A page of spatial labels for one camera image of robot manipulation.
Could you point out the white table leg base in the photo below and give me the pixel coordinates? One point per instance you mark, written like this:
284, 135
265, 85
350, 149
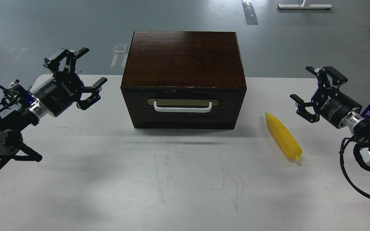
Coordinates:
304, 4

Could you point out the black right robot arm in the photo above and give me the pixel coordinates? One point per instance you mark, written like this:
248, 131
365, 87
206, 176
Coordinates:
359, 126

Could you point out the dark wooden cabinet box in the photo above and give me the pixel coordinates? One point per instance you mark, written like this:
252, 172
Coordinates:
184, 60

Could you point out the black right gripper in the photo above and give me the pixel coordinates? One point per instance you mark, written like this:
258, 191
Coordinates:
327, 101

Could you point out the wooden drawer with white handle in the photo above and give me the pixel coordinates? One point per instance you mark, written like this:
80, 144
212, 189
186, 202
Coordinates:
221, 100

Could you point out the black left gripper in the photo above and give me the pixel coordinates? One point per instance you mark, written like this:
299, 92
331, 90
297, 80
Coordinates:
56, 93

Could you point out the yellow corn cob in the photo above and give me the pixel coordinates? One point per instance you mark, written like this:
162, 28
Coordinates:
283, 137

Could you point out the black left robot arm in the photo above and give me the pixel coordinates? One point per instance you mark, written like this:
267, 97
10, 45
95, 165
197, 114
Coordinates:
20, 108

